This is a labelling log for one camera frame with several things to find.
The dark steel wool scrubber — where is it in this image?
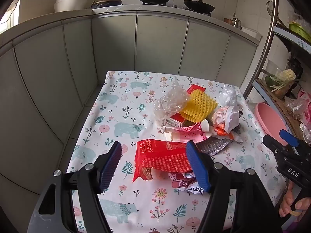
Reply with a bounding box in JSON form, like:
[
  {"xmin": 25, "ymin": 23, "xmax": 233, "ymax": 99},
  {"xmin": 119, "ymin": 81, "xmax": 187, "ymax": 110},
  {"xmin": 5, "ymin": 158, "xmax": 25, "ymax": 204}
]
[{"xmin": 236, "ymin": 109, "xmax": 244, "ymax": 130}]

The crumpled white orange wrapper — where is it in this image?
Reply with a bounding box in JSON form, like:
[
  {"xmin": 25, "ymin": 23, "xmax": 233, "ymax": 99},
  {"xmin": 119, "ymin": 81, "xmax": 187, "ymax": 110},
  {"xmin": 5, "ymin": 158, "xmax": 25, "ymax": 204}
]
[{"xmin": 211, "ymin": 105, "xmax": 241, "ymax": 136}]

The clear crumpled plastic packaging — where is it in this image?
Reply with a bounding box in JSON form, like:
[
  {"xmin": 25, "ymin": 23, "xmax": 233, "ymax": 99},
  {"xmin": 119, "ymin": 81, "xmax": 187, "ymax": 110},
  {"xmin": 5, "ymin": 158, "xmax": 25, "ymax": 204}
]
[{"xmin": 153, "ymin": 76, "xmax": 191, "ymax": 127}]

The grey kitchen counter cabinet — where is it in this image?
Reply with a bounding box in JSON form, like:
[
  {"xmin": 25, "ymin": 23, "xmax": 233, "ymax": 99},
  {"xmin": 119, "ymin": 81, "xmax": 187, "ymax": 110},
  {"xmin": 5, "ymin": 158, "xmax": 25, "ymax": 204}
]
[{"xmin": 0, "ymin": 5, "xmax": 263, "ymax": 199}]

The red snack packet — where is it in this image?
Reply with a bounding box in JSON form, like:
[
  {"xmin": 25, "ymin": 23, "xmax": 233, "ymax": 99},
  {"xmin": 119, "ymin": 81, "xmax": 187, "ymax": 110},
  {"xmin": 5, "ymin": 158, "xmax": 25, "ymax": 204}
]
[{"xmin": 132, "ymin": 138, "xmax": 195, "ymax": 183}]

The silver foil wrapper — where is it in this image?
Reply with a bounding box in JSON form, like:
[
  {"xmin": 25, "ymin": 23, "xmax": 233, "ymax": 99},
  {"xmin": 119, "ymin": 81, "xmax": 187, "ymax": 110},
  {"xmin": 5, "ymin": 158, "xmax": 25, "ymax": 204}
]
[{"xmin": 197, "ymin": 137, "xmax": 230, "ymax": 157}]

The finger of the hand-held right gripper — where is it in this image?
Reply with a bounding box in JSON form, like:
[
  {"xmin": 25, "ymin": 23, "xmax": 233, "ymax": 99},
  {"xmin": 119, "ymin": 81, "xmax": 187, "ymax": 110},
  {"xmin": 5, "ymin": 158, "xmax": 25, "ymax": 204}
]
[
  {"xmin": 279, "ymin": 129, "xmax": 311, "ymax": 151},
  {"xmin": 262, "ymin": 134, "xmax": 295, "ymax": 165}
]

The pink plastic basin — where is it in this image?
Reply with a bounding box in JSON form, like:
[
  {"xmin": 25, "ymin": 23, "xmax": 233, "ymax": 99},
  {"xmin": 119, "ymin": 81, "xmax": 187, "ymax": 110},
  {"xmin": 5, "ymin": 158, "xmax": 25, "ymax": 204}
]
[{"xmin": 255, "ymin": 102, "xmax": 288, "ymax": 145}]

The person's right hand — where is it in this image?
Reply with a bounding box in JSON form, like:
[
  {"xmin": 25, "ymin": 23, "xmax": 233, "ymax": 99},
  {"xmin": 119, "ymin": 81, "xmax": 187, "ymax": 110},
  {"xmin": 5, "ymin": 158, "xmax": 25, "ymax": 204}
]
[{"xmin": 279, "ymin": 183, "xmax": 310, "ymax": 221}]

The yellow foam fruit net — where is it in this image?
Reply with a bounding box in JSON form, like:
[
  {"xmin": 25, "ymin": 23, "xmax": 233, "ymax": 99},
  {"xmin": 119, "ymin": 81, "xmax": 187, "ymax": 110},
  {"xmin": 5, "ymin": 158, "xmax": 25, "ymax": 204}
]
[{"xmin": 179, "ymin": 90, "xmax": 218, "ymax": 122}]

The clear tub with vegetables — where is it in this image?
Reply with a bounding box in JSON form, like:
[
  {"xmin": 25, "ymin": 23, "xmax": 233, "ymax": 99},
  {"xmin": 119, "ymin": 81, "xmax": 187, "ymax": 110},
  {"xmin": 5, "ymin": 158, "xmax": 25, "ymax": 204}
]
[{"xmin": 268, "ymin": 74, "xmax": 304, "ymax": 93}]

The pink polka dot cloth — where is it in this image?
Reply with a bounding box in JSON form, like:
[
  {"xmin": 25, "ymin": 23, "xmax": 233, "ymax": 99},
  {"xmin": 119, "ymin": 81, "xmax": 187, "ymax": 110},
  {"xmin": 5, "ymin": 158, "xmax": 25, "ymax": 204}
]
[{"xmin": 298, "ymin": 90, "xmax": 311, "ymax": 107}]

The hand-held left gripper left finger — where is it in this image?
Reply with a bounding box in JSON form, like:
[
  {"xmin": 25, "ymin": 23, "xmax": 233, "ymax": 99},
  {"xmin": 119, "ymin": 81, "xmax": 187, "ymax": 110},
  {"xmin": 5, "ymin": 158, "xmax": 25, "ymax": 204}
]
[{"xmin": 29, "ymin": 141, "xmax": 122, "ymax": 233}]

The black kitchen appliance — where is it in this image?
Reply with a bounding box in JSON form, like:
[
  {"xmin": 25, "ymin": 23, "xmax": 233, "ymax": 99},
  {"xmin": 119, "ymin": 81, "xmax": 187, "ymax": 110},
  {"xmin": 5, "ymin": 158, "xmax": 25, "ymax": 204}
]
[{"xmin": 287, "ymin": 52, "xmax": 304, "ymax": 78}]

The cardboard shelf liner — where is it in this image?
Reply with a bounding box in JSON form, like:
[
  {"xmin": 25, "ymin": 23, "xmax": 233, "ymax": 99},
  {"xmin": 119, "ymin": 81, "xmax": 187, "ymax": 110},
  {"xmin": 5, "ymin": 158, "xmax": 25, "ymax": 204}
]
[{"xmin": 258, "ymin": 79, "xmax": 311, "ymax": 146}]

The clear plastic bag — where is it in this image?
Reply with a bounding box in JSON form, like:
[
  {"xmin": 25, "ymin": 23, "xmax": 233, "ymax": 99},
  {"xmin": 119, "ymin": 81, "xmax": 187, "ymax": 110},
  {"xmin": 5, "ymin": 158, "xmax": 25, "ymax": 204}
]
[{"xmin": 284, "ymin": 97, "xmax": 308, "ymax": 117}]

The small red white box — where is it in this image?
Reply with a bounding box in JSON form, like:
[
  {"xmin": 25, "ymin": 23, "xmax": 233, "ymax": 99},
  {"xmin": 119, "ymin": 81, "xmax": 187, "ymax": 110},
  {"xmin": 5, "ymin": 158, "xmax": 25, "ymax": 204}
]
[{"xmin": 166, "ymin": 113, "xmax": 187, "ymax": 128}]

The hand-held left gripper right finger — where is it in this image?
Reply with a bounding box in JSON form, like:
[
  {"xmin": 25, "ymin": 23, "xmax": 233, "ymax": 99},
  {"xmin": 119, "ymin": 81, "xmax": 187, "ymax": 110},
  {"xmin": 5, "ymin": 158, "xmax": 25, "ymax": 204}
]
[{"xmin": 186, "ymin": 140, "xmax": 283, "ymax": 233}]

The napa cabbage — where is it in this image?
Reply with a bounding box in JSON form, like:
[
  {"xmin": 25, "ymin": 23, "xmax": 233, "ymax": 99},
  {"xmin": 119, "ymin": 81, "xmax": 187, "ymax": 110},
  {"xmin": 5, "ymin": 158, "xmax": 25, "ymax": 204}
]
[{"xmin": 279, "ymin": 69, "xmax": 296, "ymax": 81}]

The black frying pan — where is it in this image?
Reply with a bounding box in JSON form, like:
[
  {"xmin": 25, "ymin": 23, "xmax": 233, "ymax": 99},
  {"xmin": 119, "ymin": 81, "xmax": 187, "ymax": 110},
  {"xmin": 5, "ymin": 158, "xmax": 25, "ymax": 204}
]
[{"xmin": 183, "ymin": 0, "xmax": 215, "ymax": 14}]

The clear plastic vegetable container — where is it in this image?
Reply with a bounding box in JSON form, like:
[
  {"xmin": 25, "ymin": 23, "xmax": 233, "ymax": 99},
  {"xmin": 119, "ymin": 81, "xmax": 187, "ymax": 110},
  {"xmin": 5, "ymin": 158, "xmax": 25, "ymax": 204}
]
[{"xmin": 265, "ymin": 69, "xmax": 299, "ymax": 100}]

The white plastic tube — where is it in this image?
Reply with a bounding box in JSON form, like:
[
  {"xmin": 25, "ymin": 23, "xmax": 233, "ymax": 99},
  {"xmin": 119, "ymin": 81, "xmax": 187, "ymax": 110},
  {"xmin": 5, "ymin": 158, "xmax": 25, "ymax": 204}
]
[{"xmin": 162, "ymin": 119, "xmax": 211, "ymax": 141}]

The crumpled red white wrapper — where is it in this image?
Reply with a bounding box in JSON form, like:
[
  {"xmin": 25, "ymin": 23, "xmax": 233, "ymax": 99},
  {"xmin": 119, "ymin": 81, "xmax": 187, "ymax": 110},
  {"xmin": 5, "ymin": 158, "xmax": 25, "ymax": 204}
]
[{"xmin": 169, "ymin": 171, "xmax": 204, "ymax": 196}]

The red cardboard box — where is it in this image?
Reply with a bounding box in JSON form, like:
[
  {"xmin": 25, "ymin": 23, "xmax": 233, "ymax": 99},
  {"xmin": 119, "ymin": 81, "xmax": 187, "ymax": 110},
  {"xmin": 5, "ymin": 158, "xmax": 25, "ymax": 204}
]
[{"xmin": 187, "ymin": 84, "xmax": 206, "ymax": 95}]

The white plastic tub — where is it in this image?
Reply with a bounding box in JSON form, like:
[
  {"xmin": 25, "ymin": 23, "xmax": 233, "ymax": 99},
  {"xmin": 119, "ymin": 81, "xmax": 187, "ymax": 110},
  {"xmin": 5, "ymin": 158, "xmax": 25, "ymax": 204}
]
[{"xmin": 54, "ymin": 0, "xmax": 88, "ymax": 12}]

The floral bear print tablecloth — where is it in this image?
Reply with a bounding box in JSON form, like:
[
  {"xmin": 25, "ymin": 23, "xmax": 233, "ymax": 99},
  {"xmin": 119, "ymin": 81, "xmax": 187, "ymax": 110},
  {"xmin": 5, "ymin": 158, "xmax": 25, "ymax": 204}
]
[{"xmin": 67, "ymin": 71, "xmax": 292, "ymax": 233}]

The green plastic basket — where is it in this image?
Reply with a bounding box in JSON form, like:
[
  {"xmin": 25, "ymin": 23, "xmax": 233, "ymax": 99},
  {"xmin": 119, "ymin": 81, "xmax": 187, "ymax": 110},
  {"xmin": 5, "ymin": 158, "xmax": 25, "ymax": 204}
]
[{"xmin": 289, "ymin": 22, "xmax": 311, "ymax": 43}]

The window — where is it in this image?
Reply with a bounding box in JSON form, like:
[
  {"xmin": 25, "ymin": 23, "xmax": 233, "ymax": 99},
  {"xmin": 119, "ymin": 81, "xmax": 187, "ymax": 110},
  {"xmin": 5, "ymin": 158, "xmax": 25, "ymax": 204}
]
[{"xmin": 0, "ymin": 0, "xmax": 21, "ymax": 30}]

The pink patterned wrapper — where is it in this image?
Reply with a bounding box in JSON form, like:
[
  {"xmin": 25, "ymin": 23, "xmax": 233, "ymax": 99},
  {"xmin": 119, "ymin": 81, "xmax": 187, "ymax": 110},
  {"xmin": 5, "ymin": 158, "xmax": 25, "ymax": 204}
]
[{"xmin": 170, "ymin": 123, "xmax": 213, "ymax": 142}]

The round electric cooker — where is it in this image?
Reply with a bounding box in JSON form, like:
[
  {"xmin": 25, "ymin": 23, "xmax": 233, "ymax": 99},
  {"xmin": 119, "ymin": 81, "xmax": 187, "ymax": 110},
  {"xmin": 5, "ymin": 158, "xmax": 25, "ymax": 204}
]
[{"xmin": 91, "ymin": 0, "xmax": 122, "ymax": 10}]

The metal storage rack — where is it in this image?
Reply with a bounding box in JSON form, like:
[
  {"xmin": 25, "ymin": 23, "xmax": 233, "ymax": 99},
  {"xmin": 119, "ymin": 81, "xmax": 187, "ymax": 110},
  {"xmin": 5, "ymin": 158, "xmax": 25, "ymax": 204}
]
[{"xmin": 243, "ymin": 0, "xmax": 311, "ymax": 151}]

